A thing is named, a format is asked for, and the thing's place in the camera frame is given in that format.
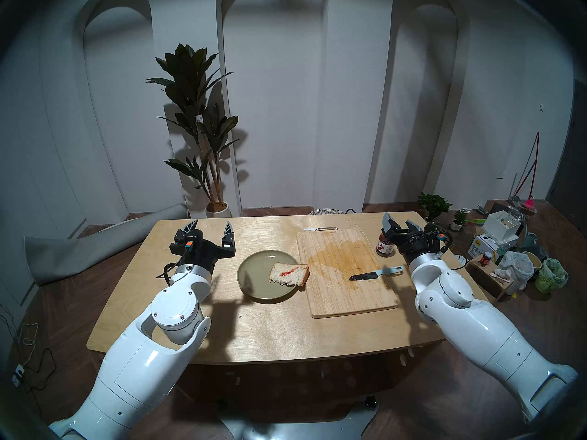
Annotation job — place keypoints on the wooden cutting board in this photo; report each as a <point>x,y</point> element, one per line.
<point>339,288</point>

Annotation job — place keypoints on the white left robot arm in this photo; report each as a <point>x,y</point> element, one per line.
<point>151,338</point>

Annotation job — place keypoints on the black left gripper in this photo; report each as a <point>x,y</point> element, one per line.
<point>202,253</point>

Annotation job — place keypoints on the white patterned bowl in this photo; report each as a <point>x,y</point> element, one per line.
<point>462,259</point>

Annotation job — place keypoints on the white plastic bag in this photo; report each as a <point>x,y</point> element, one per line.
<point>518,265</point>

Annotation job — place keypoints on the white power strip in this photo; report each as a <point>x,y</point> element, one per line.
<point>17,375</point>

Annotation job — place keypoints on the glass jam jar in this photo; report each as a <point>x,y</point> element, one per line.
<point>384,246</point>

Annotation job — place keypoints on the round green plate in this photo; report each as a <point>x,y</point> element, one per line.
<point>254,278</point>

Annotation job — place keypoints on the beige bucket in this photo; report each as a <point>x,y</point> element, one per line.
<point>532,259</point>

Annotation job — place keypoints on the tall potted leafy plant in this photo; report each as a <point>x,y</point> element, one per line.
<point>190,77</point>

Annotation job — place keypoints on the metal robot base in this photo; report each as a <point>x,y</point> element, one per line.
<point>298,425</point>

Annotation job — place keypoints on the open white box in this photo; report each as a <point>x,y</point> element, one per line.
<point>500,228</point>

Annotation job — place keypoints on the slice of bread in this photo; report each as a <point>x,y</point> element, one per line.
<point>290,274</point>

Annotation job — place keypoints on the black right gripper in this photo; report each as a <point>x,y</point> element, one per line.
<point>419,242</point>

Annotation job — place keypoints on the teal vase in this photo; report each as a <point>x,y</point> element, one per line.
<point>531,239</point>

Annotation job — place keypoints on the dark door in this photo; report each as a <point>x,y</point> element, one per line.
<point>571,168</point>

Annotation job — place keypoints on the tiny potted plant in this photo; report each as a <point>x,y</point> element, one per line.
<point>457,221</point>

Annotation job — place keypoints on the rolled grey mat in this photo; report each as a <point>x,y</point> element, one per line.
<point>91,246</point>

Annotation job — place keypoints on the white and yellow carton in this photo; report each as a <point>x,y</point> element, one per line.
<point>481,249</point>

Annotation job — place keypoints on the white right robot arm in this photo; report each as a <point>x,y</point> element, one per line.
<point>477,320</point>

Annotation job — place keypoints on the bushy small potted plant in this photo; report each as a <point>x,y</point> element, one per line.
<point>433,204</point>

